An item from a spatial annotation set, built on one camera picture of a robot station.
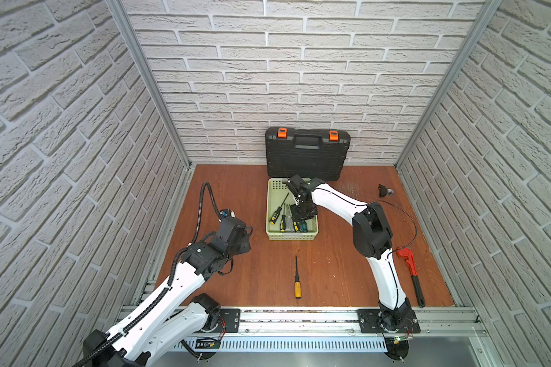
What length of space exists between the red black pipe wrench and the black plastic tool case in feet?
1.46

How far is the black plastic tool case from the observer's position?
3.10 feet

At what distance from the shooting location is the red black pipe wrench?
805 mm
